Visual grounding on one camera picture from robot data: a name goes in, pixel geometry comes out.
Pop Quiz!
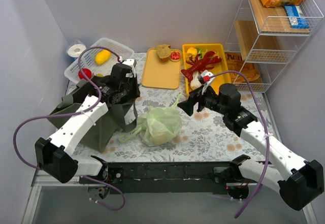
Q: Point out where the light green plastic bag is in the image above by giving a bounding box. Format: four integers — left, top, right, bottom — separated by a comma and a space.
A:
119, 93, 182, 147

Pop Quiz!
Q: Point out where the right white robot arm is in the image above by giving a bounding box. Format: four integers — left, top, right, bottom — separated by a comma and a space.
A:
177, 83, 324, 211

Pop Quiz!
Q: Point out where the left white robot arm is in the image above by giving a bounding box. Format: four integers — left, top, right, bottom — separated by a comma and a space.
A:
35, 58, 140, 183

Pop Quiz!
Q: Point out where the deep yellow plastic bin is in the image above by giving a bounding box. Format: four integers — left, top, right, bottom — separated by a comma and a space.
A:
182, 43, 231, 92

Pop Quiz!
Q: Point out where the white toy radish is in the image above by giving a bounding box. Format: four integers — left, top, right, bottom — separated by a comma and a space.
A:
190, 71, 202, 90

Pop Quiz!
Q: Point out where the red toy apple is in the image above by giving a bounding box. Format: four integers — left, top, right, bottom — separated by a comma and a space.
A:
78, 68, 92, 79

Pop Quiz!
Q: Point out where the yellow toy fruit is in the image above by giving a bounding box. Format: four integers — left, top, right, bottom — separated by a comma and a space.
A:
95, 50, 111, 66

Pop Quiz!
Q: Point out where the pale yellow flat tray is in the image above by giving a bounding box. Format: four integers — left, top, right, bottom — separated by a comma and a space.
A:
141, 48, 182, 89

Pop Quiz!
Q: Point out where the orange chips bag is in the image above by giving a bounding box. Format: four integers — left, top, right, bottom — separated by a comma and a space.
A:
225, 52, 260, 82

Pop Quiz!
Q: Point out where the red toy lobster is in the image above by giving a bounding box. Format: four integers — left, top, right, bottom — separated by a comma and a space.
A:
181, 51, 222, 81

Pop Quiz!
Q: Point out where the yellow toy pepper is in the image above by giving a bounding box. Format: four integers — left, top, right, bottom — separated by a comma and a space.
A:
186, 47, 198, 61

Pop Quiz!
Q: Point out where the bread slice rear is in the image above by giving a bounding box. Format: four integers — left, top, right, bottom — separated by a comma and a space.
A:
156, 44, 172, 62

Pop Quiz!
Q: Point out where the tissue roll in blue wrap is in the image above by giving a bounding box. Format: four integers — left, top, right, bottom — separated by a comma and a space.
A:
66, 40, 87, 61

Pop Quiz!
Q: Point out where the blue snack box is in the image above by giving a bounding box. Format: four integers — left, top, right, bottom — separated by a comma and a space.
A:
283, 5, 309, 29

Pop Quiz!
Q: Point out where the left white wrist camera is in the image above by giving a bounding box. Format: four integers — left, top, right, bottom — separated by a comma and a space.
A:
122, 58, 137, 77

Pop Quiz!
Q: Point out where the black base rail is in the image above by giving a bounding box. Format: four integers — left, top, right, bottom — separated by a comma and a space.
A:
78, 161, 265, 196

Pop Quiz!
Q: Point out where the white wire shelf rack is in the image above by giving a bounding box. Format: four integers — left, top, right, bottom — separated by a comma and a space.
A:
224, 0, 324, 93

